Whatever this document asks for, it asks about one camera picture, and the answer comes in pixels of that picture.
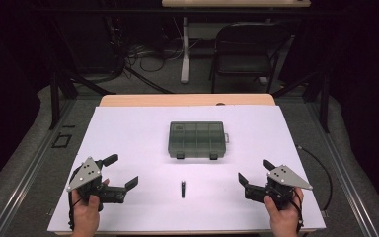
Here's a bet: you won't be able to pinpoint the grey clear plastic compartment box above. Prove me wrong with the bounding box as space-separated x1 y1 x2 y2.
167 120 231 161

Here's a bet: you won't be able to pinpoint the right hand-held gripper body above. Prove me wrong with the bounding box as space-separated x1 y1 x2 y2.
244 164 314 211

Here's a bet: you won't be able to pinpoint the thick black cable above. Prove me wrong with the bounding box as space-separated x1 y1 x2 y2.
124 65 174 95

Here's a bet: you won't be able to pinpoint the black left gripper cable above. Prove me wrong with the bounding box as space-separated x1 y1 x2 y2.
67 191 84 232

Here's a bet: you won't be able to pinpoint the person's right hand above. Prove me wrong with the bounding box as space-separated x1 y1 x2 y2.
263 188 305 237

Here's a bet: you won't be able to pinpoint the metal floor rail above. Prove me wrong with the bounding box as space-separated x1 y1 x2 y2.
309 102 379 237
0 98 77 237

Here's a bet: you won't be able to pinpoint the white desk leg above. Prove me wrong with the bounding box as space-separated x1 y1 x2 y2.
180 16 192 84

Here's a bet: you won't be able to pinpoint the black floor cable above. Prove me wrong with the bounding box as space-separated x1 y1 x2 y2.
295 144 334 211

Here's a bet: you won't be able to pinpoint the black metal stand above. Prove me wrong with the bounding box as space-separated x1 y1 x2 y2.
270 70 331 134
48 68 116 131

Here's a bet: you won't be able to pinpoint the black frame crossbar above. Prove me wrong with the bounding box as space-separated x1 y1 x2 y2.
29 8 343 17

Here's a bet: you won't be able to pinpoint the wooden table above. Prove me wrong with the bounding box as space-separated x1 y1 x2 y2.
54 93 316 237

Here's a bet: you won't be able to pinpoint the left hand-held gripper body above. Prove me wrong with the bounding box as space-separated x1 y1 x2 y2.
66 156 127 212

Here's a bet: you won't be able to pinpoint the tangled floor cables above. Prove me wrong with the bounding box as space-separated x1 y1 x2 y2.
124 42 186 73

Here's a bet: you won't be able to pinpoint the person's left hand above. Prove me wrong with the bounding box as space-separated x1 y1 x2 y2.
70 178 111 237

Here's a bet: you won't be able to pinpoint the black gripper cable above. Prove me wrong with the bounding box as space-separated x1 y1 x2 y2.
289 188 306 234
67 191 84 232

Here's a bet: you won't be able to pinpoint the black folding chair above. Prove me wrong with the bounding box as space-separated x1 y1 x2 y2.
209 21 292 94

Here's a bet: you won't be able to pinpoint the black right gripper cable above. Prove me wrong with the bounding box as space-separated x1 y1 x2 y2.
289 188 306 234

